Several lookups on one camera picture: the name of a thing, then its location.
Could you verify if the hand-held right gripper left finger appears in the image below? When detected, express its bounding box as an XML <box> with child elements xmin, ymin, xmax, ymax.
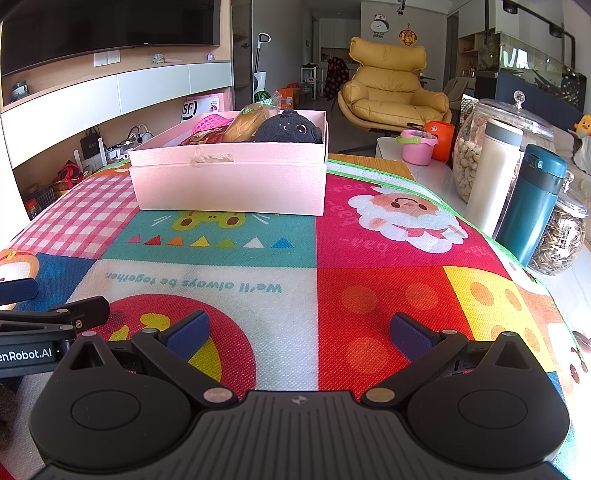
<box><xmin>65</xmin><ymin>310</ymin><xmax>234</xmax><ymax>407</ymax></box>

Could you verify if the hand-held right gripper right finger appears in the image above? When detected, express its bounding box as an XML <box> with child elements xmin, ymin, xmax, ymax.
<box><xmin>361</xmin><ymin>313</ymin><xmax>536</xmax><ymax>407</ymax></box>

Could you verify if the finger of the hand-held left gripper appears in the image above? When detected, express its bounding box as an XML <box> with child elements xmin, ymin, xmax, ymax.
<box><xmin>0</xmin><ymin>296</ymin><xmax>110</xmax><ymax>332</ymax></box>
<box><xmin>0</xmin><ymin>278</ymin><xmax>39</xmax><ymax>306</ymax></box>

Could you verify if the pink cardboard box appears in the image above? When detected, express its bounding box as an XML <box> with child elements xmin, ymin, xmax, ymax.
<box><xmin>128</xmin><ymin>110</ymin><xmax>329</xmax><ymax>217</ymax></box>

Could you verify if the pink plastic basket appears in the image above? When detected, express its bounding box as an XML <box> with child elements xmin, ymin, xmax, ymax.
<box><xmin>180</xmin><ymin>113</ymin><xmax>236</xmax><ymax>146</ymax></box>

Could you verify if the bread packet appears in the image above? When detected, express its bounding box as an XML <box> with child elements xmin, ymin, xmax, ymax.
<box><xmin>222</xmin><ymin>91</ymin><xmax>282</xmax><ymax>143</ymax></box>

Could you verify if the black plush cat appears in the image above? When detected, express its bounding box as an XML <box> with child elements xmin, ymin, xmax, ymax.
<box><xmin>254</xmin><ymin>109</ymin><xmax>324</xmax><ymax>145</ymax></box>

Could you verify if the red and yellow bag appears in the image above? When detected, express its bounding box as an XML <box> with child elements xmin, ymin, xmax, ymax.
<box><xmin>53</xmin><ymin>159</ymin><xmax>88</xmax><ymax>195</ymax></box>

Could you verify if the colourful printed play mat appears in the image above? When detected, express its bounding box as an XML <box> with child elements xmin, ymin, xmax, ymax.
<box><xmin>0</xmin><ymin>154</ymin><xmax>591</xmax><ymax>467</ymax></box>

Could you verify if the teal thermos bottle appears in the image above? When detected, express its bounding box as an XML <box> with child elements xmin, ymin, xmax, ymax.
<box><xmin>495</xmin><ymin>144</ymin><xmax>568</xmax><ymax>268</ymax></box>

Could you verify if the white bottle with grey cap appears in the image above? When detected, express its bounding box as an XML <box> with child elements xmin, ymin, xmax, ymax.
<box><xmin>465</xmin><ymin>117</ymin><xmax>525</xmax><ymax>238</ymax></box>

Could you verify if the glass jar of seeds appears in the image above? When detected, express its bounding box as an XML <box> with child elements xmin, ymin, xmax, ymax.
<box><xmin>526</xmin><ymin>171</ymin><xmax>589</xmax><ymax>277</ymax></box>

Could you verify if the large glass peanut jar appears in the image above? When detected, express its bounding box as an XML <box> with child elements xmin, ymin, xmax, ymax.
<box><xmin>452</xmin><ymin>91</ymin><xmax>555</xmax><ymax>204</ymax></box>

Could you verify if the pink toy bucket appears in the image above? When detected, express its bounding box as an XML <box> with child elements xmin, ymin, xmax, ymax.
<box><xmin>401</xmin><ymin>130</ymin><xmax>437</xmax><ymax>164</ymax></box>

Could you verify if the white side table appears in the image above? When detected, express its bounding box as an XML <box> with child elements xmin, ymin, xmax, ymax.
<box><xmin>376</xmin><ymin>136</ymin><xmax>462</xmax><ymax>185</ymax></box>

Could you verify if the orange toy bucket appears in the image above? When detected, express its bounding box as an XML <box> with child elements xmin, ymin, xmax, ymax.
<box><xmin>422</xmin><ymin>121</ymin><xmax>455</xmax><ymax>161</ymax></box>

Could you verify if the white and pink parcel box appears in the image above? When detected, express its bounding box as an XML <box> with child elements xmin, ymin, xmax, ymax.
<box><xmin>180</xmin><ymin>92</ymin><xmax>232</xmax><ymax>123</ymax></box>

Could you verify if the yellow padded armchair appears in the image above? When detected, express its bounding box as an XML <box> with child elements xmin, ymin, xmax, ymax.
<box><xmin>337</xmin><ymin>37</ymin><xmax>452</xmax><ymax>134</ymax></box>

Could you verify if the grey dining chair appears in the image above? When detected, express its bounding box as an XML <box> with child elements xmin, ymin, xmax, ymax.
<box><xmin>443</xmin><ymin>78</ymin><xmax>474</xmax><ymax>112</ymax></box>

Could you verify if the dark spotted cloth on rack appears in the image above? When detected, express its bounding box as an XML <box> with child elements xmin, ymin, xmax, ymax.
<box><xmin>323</xmin><ymin>58</ymin><xmax>352</xmax><ymax>100</ymax></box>

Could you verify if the white shelf rack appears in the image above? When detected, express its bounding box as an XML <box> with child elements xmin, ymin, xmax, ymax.
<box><xmin>300</xmin><ymin>65</ymin><xmax>319</xmax><ymax>97</ymax></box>

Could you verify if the black television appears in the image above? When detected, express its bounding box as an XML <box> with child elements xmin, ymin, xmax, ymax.
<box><xmin>0</xmin><ymin>0</ymin><xmax>221</xmax><ymax>77</ymax></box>

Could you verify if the glass fish tank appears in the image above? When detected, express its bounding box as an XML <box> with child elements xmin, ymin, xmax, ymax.
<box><xmin>478</xmin><ymin>32</ymin><xmax>587</xmax><ymax>112</ymax></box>

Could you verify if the white stick vacuum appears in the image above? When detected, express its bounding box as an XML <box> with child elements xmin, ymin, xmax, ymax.
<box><xmin>253</xmin><ymin>32</ymin><xmax>272</xmax><ymax>93</ymax></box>

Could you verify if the white wall cabinet unit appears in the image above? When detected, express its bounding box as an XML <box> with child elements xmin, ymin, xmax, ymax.
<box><xmin>0</xmin><ymin>46</ymin><xmax>234</xmax><ymax>222</ymax></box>

